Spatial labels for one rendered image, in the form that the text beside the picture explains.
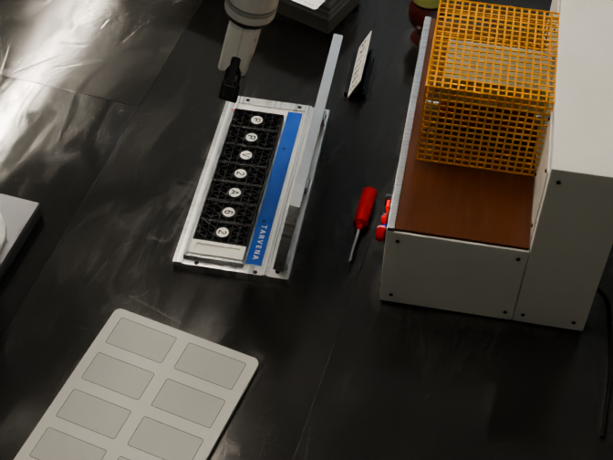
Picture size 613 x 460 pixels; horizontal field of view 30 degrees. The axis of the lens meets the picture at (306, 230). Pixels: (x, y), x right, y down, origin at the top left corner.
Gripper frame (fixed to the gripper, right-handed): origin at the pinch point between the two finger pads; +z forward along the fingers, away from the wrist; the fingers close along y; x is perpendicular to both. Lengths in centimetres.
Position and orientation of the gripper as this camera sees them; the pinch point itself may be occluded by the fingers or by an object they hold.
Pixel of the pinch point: (233, 79)
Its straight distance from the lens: 198.7
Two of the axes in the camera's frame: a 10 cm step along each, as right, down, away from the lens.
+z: -2.1, 6.2, 7.6
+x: 9.6, 2.8, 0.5
